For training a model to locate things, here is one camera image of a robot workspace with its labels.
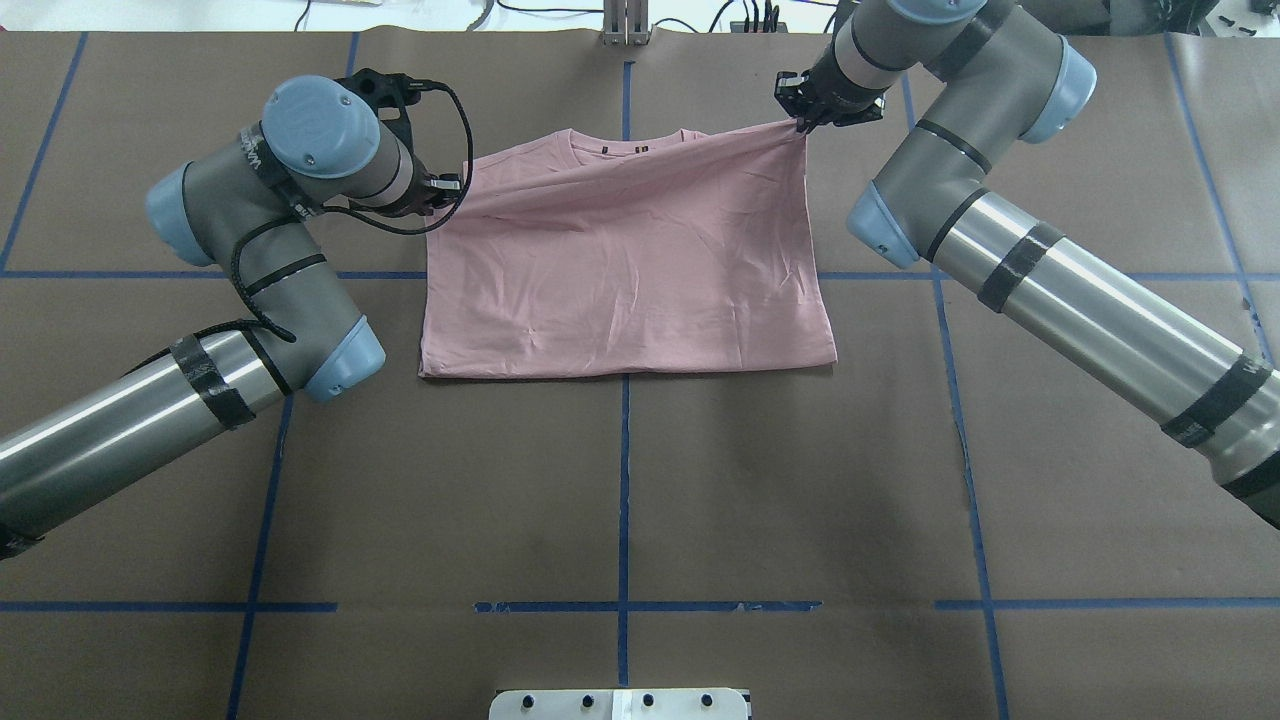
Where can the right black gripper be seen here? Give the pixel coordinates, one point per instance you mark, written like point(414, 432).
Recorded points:
point(829, 100)

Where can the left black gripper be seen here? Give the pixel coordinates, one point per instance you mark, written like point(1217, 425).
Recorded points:
point(421, 193)

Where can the pink Snoopy t-shirt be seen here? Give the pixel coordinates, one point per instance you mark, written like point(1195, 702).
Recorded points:
point(574, 256)

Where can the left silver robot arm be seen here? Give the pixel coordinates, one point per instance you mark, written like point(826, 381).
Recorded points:
point(101, 396)

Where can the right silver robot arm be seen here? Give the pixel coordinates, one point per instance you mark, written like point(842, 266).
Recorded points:
point(1007, 78)

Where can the black power strip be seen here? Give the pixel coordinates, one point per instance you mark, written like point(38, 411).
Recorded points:
point(753, 17)

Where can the brown paper table cover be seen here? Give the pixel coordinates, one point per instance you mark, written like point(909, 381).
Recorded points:
point(951, 521)

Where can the aluminium frame post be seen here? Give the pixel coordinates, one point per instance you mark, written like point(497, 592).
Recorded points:
point(626, 23)

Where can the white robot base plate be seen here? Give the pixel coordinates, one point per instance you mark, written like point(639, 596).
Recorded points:
point(623, 703)

